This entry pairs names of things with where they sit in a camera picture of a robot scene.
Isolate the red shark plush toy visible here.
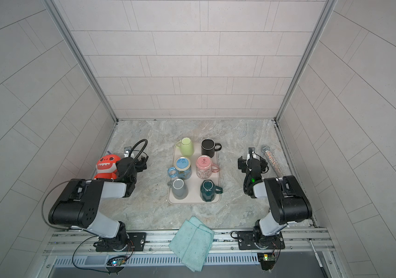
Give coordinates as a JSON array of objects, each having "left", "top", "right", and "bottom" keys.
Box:
[{"left": 94, "top": 154, "right": 120, "bottom": 180}]

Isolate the circuit board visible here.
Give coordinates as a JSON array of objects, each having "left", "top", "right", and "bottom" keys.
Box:
[
  {"left": 106, "top": 256, "right": 128, "bottom": 267},
  {"left": 257, "top": 253, "right": 276, "bottom": 271}
]

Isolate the teal folded cloth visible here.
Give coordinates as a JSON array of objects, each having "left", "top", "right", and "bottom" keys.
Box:
[{"left": 169, "top": 216, "right": 215, "bottom": 272}]

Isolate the aluminium rail frame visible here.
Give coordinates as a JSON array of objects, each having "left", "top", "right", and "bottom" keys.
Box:
[{"left": 43, "top": 227, "right": 335, "bottom": 258}]

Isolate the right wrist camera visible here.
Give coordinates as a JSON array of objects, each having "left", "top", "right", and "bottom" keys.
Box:
[{"left": 247, "top": 147, "right": 257, "bottom": 160}]

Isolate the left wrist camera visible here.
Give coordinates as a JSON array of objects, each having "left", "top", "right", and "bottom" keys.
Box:
[{"left": 124, "top": 147, "right": 132, "bottom": 158}]

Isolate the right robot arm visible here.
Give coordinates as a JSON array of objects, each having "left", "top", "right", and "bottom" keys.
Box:
[{"left": 237, "top": 155, "right": 313, "bottom": 250}]

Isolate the beige tray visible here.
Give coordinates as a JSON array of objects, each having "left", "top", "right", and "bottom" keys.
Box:
[{"left": 167, "top": 142, "right": 222, "bottom": 205}]

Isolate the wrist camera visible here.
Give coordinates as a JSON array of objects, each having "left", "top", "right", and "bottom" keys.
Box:
[
  {"left": 124, "top": 147, "right": 132, "bottom": 158},
  {"left": 247, "top": 147, "right": 257, "bottom": 160}
]

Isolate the grey mug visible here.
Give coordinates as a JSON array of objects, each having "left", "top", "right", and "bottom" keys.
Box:
[{"left": 167, "top": 178, "right": 188, "bottom": 200}]

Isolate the dark green mug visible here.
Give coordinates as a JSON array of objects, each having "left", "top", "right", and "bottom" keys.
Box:
[{"left": 200, "top": 180, "right": 223, "bottom": 202}]

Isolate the right circuit board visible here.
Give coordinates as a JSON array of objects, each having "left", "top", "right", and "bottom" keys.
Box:
[{"left": 257, "top": 253, "right": 276, "bottom": 271}]

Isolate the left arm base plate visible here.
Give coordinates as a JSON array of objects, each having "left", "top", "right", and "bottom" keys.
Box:
[{"left": 93, "top": 232, "right": 147, "bottom": 252}]

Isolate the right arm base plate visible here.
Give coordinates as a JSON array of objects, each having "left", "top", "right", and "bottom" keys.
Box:
[{"left": 237, "top": 231, "right": 286, "bottom": 250}]

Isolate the left black cable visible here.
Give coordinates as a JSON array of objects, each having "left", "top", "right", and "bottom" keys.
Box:
[{"left": 41, "top": 180, "right": 115, "bottom": 274}]

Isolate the glitter tube bottle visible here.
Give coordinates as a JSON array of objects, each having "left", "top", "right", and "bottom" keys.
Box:
[{"left": 261, "top": 145, "right": 286, "bottom": 178}]

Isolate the left circuit board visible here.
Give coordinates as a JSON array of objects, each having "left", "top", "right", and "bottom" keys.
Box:
[{"left": 106, "top": 256, "right": 128, "bottom": 267}]

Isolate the blue butterfly mug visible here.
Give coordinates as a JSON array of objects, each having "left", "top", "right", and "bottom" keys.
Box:
[{"left": 167, "top": 157, "right": 192, "bottom": 180}]

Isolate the light green mug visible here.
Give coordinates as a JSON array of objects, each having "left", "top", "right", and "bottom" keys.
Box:
[{"left": 176, "top": 137, "right": 195, "bottom": 157}]

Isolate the pink ghost mug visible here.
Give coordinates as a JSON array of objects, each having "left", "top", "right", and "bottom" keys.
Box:
[{"left": 196, "top": 155, "right": 220, "bottom": 180}]

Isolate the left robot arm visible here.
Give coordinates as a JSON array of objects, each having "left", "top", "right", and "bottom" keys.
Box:
[{"left": 48, "top": 154, "right": 148, "bottom": 252}]

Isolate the black mug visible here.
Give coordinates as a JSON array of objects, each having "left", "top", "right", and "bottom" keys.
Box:
[{"left": 201, "top": 139, "right": 222, "bottom": 158}]

